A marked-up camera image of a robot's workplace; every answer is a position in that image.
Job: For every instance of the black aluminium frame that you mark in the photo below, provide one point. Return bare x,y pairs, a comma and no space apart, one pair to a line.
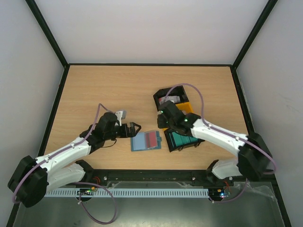
163,175

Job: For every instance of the black bin with teal cards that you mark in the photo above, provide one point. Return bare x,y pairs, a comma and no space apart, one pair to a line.
179,148

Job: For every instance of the yellow bin with cards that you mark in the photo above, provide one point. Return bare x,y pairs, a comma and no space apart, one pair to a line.
185,107

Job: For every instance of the black bin with red cards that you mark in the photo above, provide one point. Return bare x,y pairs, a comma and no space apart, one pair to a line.
177,91

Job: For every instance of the light blue slotted cable duct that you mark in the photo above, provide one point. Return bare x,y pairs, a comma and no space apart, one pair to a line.
130,193

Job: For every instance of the red circle credit card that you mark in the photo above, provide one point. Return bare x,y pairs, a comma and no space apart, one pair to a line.
151,139

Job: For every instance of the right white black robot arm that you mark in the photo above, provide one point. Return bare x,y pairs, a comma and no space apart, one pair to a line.
251,154

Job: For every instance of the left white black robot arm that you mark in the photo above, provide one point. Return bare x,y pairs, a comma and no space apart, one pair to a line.
33,178

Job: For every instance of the stack of white red cards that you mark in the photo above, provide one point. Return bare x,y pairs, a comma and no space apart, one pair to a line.
174,99

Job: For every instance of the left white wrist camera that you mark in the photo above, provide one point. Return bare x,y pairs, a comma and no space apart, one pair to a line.
121,114

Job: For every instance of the teal card holder wallet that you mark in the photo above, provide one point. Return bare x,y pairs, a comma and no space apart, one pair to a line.
138,143

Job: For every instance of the teal card stack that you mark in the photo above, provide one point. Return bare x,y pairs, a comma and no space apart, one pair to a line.
180,140

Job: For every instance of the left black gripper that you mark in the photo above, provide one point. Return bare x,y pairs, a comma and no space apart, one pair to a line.
128,130

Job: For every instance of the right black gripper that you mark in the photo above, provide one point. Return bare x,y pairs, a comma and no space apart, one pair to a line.
161,121

